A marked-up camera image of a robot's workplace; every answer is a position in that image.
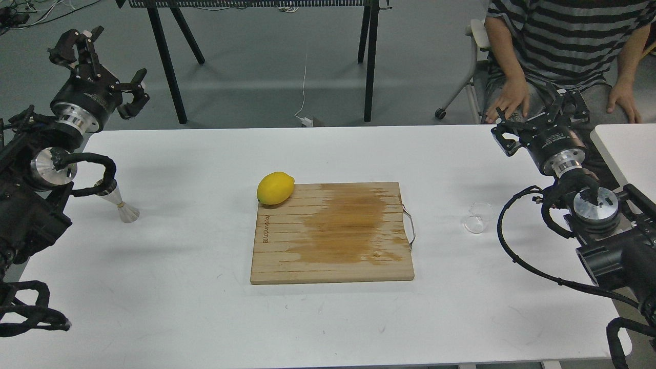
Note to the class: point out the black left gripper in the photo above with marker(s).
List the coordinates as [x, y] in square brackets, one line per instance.
[82, 102]

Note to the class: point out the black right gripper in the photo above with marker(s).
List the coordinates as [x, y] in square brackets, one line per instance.
[553, 146]

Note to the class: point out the clear glass measuring cup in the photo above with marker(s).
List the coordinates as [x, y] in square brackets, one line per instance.
[478, 217]

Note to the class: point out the steel double jigger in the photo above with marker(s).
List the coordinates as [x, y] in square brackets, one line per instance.
[112, 194]

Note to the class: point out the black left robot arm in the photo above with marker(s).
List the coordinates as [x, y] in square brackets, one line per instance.
[41, 167]

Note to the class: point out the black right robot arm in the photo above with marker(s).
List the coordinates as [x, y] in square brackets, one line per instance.
[615, 229]

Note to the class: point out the person's right hand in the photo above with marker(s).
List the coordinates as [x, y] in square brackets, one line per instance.
[512, 99]

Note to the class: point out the person's left hand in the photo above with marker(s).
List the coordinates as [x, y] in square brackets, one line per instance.
[621, 95]

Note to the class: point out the white side table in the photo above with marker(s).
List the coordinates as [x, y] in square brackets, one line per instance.
[629, 151]

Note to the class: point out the person in striped shirt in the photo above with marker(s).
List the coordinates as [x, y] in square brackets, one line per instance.
[582, 45]

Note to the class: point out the white office chair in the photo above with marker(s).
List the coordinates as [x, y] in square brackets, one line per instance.
[474, 82]

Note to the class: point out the yellow lemon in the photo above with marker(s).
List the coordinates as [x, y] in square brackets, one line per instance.
[275, 188]

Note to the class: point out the wooden cutting board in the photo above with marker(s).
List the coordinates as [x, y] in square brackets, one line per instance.
[333, 233]

